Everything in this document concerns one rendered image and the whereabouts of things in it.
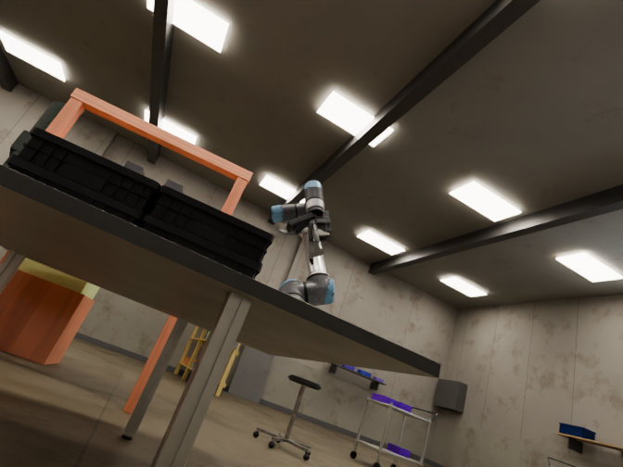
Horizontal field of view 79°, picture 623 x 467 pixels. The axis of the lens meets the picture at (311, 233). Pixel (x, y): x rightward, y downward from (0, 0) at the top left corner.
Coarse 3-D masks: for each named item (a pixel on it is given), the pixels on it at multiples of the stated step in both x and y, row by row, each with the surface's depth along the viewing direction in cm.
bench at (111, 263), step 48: (0, 192) 82; (48, 192) 80; (0, 240) 173; (48, 240) 122; (96, 240) 95; (144, 240) 85; (0, 288) 193; (144, 288) 153; (192, 288) 112; (240, 288) 91; (240, 336) 201; (288, 336) 136; (336, 336) 103; (192, 384) 87; (192, 432) 84
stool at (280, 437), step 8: (288, 376) 389; (296, 376) 382; (304, 384) 376; (312, 384) 377; (296, 408) 380; (288, 424) 375; (256, 432) 372; (264, 432) 372; (288, 432) 371; (280, 440) 356; (288, 440) 366; (304, 448) 352; (304, 456) 347
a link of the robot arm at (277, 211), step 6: (288, 204) 163; (294, 204) 163; (276, 210) 161; (282, 210) 160; (288, 210) 161; (294, 210) 161; (276, 216) 161; (282, 216) 161; (288, 216) 161; (294, 216) 161; (276, 222) 194; (282, 222) 168; (276, 228) 197; (282, 228) 189
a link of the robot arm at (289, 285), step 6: (288, 282) 178; (294, 282) 178; (300, 282) 179; (282, 288) 176; (288, 288) 173; (294, 288) 173; (300, 288) 173; (306, 288) 173; (300, 294) 171; (306, 294) 173; (306, 300) 173
